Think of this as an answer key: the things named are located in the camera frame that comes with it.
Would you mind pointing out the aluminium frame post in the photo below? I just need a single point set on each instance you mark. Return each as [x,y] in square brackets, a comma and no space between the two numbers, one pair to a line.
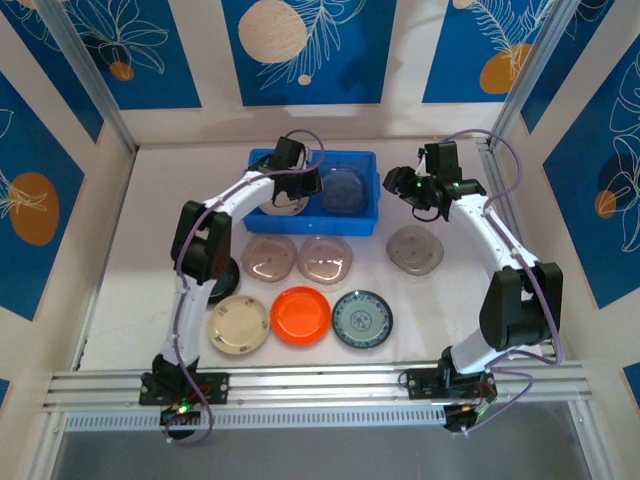
[90,75]
[525,75]

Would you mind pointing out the blue floral wall poster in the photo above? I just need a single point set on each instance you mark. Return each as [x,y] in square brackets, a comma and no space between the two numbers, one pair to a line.
[450,50]
[50,75]
[150,65]
[350,75]
[565,75]
[40,165]
[590,225]

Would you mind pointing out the aluminium frame rail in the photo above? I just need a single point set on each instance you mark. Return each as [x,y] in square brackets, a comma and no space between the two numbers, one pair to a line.
[320,385]

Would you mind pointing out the blue plastic bin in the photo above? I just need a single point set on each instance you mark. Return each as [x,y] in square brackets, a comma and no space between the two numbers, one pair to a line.
[310,225]

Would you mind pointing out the cream floral plate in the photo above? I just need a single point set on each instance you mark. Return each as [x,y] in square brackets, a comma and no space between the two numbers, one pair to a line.
[239,325]
[292,210]

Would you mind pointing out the aluminium side rail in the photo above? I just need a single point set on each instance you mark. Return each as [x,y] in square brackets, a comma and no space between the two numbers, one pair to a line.
[490,165]

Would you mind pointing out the blue white patterned plate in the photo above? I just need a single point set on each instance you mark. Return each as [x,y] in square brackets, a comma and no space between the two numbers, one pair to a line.
[362,320]

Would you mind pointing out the black plate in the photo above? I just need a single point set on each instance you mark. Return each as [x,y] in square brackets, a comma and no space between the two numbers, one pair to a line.
[227,285]

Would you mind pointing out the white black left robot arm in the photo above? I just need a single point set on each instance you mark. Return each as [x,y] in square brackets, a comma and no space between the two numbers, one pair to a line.
[190,310]

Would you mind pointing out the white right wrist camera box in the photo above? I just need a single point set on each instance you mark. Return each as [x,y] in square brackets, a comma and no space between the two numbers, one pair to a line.
[422,162]

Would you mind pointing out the black base connector module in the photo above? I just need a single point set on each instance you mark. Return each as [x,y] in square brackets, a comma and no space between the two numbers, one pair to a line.
[457,420]
[180,415]

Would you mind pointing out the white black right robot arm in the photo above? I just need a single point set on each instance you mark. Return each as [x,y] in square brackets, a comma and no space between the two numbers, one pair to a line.
[480,225]

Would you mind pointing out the orange plastic plate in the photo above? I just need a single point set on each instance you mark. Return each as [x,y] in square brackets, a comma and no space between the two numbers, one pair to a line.
[300,315]

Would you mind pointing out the clear smoky plastic plate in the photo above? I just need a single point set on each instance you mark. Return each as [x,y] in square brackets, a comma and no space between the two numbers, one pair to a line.
[345,192]
[270,257]
[415,250]
[325,260]
[335,200]

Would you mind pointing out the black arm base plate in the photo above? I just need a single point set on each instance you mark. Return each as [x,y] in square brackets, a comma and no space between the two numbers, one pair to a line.
[217,387]
[422,385]

